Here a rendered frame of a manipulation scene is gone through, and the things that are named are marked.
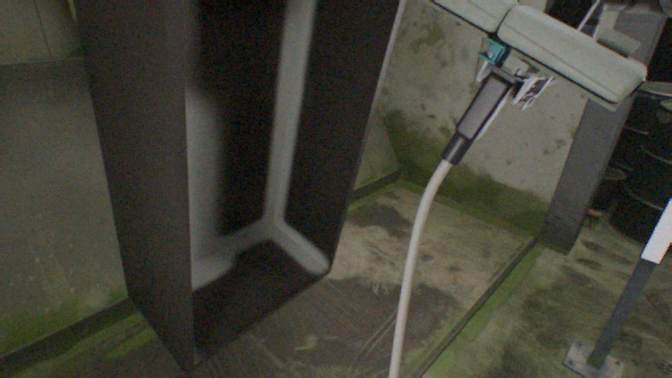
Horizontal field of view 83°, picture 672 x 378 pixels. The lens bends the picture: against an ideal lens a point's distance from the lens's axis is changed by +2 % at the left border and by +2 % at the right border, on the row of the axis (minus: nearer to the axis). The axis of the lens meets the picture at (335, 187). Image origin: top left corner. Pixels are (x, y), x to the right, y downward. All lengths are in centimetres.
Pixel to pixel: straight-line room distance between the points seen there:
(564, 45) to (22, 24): 201
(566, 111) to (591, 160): 31
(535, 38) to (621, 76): 9
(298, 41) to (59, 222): 128
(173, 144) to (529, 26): 54
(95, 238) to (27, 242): 23
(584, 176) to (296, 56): 187
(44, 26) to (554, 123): 261
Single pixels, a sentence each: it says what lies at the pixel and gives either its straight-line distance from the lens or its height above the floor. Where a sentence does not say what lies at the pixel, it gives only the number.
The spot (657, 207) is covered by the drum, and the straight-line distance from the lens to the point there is 312.
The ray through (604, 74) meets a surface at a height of 136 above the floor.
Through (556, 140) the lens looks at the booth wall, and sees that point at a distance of 259.
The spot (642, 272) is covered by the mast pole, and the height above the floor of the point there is 54.
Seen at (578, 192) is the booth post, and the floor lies 43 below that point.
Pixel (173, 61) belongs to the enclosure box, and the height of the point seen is 132.
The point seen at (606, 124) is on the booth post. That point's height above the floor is 85.
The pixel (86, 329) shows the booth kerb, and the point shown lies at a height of 11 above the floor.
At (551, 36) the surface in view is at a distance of 50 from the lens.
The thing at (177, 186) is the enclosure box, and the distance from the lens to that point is 74.
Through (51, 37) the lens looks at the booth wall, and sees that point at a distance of 217.
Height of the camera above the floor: 143
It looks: 27 degrees down
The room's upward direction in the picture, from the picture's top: 3 degrees clockwise
